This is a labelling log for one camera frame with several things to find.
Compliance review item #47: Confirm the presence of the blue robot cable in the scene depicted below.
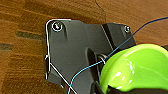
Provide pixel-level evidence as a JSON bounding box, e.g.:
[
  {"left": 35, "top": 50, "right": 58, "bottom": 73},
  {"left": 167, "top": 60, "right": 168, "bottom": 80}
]
[{"left": 66, "top": 18, "right": 168, "bottom": 94}]

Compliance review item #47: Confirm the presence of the small green bowl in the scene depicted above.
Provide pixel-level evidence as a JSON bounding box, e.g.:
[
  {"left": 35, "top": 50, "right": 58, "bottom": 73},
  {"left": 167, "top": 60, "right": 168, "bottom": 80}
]
[{"left": 98, "top": 43, "right": 168, "bottom": 94}]

